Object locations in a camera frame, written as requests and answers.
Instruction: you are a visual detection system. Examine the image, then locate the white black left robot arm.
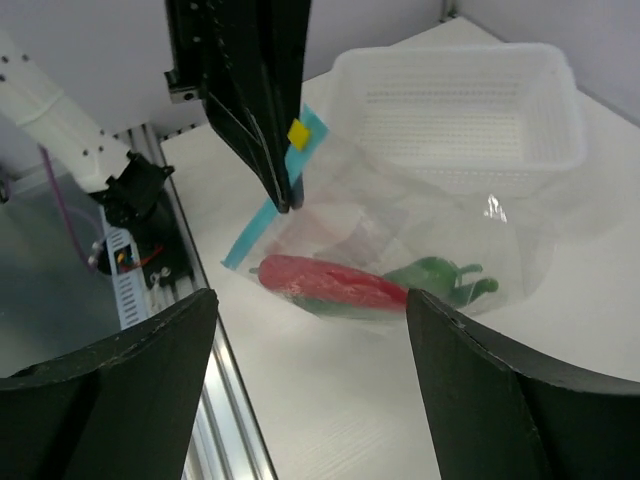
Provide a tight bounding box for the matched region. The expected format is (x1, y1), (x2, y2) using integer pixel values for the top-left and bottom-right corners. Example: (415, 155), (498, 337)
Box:
(1, 1), (311, 228)

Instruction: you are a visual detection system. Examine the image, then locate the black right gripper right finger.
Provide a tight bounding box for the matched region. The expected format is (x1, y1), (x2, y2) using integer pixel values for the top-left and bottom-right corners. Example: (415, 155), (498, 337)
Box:
(406, 290), (639, 479)

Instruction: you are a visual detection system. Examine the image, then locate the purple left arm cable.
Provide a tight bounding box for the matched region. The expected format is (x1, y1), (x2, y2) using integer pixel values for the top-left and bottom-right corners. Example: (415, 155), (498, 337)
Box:
(37, 144), (109, 274)

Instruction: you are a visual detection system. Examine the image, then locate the clear zip top bag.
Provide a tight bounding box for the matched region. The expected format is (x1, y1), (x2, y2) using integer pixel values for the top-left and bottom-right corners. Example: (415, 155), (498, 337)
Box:
(223, 108), (557, 315)

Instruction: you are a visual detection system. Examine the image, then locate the white slotted cable duct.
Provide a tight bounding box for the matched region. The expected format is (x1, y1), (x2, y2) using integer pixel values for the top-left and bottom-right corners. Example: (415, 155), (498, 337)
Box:
(99, 207), (154, 330)

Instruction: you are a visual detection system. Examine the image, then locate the white perforated plastic basket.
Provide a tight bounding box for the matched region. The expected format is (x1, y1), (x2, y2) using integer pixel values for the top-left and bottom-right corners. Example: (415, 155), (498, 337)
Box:
(321, 43), (587, 197)

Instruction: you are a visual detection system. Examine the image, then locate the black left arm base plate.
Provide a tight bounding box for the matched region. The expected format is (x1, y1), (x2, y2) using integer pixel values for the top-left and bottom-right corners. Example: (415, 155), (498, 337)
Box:
(97, 190), (193, 289)

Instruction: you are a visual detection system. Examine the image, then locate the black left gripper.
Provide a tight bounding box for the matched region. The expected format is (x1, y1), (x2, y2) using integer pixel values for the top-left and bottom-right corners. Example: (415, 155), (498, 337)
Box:
(164, 0), (311, 213)

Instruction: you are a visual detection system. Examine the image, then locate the green fake chili pepper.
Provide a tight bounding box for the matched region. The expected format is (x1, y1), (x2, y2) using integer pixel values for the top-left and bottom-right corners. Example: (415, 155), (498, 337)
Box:
(294, 256), (499, 321)

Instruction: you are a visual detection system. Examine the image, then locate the red fake chili pepper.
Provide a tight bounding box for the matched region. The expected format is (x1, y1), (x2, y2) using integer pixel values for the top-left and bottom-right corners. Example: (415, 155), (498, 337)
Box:
(249, 254), (408, 312)

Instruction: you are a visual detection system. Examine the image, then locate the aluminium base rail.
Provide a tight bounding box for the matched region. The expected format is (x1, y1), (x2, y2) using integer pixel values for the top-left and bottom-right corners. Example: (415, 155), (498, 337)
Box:
(119, 124), (281, 480)

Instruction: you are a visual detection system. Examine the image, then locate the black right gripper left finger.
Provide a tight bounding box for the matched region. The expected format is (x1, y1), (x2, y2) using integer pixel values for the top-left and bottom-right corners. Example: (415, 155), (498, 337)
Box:
(1, 304), (214, 479)

